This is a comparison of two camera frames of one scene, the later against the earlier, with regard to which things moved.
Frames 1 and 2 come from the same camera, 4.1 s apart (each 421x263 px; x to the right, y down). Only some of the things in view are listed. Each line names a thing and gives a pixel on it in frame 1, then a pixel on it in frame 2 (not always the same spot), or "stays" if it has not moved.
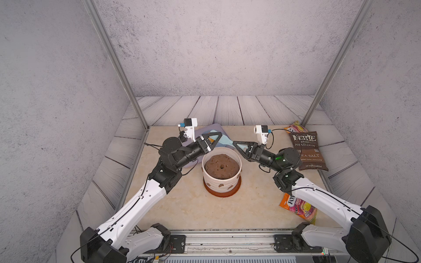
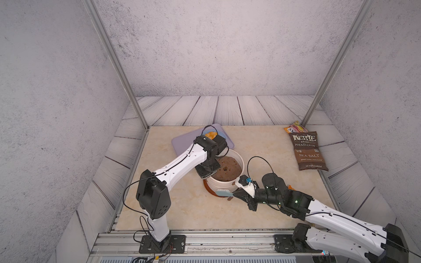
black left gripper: (200, 143) -> (205, 175)
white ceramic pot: (218, 185) stays
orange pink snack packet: (296, 127) stays
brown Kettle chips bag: (307, 144) stays
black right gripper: (255, 153) -> (248, 199)
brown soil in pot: (221, 166) stays
